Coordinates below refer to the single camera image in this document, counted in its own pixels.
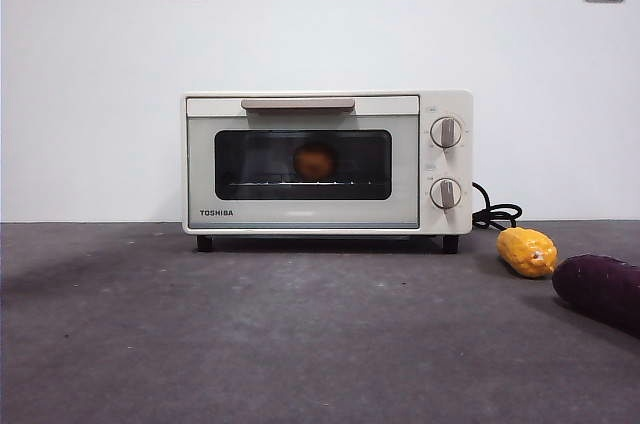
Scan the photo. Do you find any brown potato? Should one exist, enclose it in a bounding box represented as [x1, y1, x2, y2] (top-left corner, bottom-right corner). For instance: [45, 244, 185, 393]
[292, 142, 339, 182]

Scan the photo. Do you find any glass oven door with handle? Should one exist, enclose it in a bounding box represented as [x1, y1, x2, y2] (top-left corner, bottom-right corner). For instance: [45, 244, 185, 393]
[185, 95, 421, 231]

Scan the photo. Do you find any round cream oven knob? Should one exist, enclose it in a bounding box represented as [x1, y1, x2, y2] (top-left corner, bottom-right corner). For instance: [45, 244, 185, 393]
[430, 116, 464, 150]
[429, 177, 464, 210]

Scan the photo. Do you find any cream Toshiba toaster oven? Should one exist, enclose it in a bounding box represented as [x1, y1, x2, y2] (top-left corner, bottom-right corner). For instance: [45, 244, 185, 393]
[182, 89, 474, 254]

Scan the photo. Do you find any purple sweet potato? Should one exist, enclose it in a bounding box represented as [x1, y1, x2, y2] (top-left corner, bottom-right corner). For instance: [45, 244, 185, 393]
[551, 254, 640, 338]

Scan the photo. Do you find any yellow corn cob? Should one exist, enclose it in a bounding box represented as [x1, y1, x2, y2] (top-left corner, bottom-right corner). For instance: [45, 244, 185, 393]
[496, 227, 558, 280]

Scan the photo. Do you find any metal wire oven rack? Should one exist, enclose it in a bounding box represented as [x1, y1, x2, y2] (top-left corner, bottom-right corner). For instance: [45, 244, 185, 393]
[229, 177, 374, 189]

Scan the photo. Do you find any black oven power cable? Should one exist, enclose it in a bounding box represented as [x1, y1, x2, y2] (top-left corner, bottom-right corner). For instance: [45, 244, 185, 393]
[471, 181, 524, 231]

